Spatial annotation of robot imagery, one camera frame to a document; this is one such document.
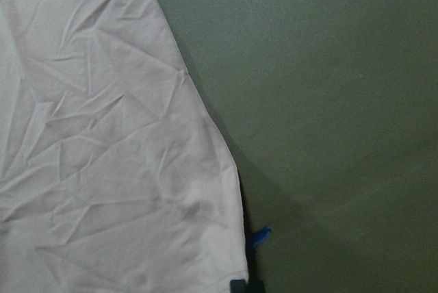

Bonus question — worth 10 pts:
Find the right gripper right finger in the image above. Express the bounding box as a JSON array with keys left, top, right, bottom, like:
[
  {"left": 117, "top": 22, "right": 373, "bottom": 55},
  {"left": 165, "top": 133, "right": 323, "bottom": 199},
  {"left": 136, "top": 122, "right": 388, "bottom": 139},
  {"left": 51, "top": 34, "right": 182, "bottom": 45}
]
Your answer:
[{"left": 246, "top": 279, "right": 264, "bottom": 293}]

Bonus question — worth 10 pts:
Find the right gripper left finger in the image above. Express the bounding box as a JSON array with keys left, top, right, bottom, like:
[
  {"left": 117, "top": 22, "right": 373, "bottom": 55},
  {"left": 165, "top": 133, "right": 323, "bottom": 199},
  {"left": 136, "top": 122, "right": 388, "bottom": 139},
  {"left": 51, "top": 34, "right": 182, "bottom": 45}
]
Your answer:
[{"left": 230, "top": 279, "right": 246, "bottom": 293}]

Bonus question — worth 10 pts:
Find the pink Snoopy t-shirt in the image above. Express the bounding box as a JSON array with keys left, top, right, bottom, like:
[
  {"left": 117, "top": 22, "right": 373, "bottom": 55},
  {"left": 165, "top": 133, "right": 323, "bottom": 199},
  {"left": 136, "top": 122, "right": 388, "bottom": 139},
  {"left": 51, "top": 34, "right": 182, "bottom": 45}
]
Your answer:
[{"left": 1, "top": 0, "right": 248, "bottom": 292}]

